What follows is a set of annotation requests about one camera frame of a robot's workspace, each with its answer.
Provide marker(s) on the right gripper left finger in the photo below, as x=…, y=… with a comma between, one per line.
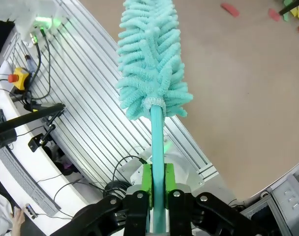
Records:
x=137, y=211

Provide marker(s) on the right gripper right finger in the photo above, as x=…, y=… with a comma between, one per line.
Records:
x=181, y=211

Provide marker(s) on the teal microfibre duster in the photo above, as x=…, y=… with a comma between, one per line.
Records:
x=152, y=61

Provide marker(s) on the seated person's hand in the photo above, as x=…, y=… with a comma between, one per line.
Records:
x=18, y=221

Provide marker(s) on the dark computer case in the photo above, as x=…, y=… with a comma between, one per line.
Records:
x=260, y=218

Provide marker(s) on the grey caster wheel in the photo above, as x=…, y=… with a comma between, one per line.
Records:
x=265, y=194

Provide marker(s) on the white curved desk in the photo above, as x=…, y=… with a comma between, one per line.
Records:
x=56, y=177

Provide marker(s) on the dark shoes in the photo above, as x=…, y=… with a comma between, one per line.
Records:
x=63, y=162

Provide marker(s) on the small grey button box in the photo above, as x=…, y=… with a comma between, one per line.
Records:
x=31, y=211

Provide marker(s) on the grey drawer cabinet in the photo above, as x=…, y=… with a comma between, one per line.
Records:
x=290, y=196

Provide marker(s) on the grey keyboard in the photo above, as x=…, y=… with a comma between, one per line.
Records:
x=26, y=182

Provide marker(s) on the slotted aluminium base platform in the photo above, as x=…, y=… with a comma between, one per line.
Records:
x=90, y=98

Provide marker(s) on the seated person white coat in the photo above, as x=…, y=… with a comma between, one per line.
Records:
x=0, y=216

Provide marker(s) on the yellow emergency stop button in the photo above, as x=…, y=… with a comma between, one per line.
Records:
x=20, y=78

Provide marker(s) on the long red paper scrap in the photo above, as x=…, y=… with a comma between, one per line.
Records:
x=229, y=9

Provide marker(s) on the white control box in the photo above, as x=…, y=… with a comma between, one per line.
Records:
x=41, y=17

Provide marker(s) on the green paper scrap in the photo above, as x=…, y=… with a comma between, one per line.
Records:
x=287, y=17
x=288, y=2

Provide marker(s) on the yellow paper scrap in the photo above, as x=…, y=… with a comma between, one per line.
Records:
x=297, y=11

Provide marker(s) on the black clamp bracket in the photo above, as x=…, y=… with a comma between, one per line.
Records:
x=41, y=140

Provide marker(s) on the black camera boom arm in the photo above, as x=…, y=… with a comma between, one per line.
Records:
x=29, y=118

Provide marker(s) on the two-tier wooden shelf black frame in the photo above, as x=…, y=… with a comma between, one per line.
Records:
x=290, y=7

